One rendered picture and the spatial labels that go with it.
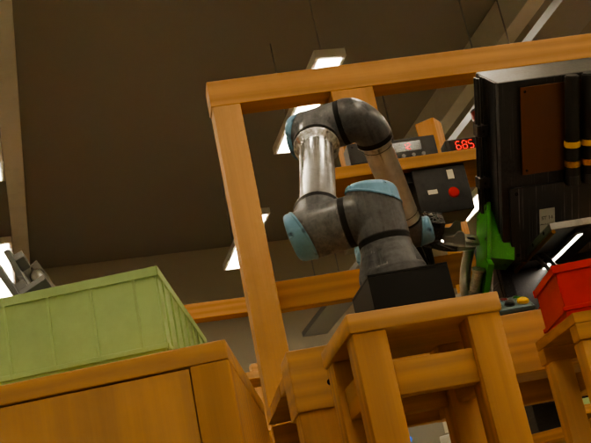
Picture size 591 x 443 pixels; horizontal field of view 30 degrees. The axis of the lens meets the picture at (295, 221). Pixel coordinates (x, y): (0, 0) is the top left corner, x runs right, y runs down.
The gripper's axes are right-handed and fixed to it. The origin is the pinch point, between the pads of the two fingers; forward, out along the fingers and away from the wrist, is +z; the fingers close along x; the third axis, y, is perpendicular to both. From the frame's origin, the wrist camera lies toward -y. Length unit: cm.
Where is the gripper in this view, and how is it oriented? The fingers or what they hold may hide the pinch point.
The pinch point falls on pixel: (469, 244)
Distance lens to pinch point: 316.0
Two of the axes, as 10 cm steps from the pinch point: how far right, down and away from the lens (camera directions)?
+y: 1.2, -9.0, -4.1
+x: -0.2, -4.1, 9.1
